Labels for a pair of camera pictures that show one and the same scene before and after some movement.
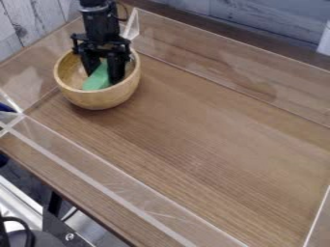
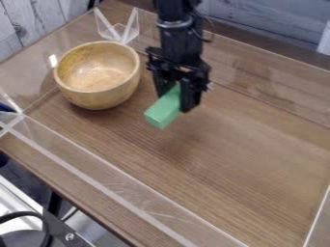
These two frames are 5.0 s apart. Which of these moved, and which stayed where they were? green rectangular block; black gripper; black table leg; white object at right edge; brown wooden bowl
Moved: black gripper; green rectangular block
Stayed: black table leg; brown wooden bowl; white object at right edge
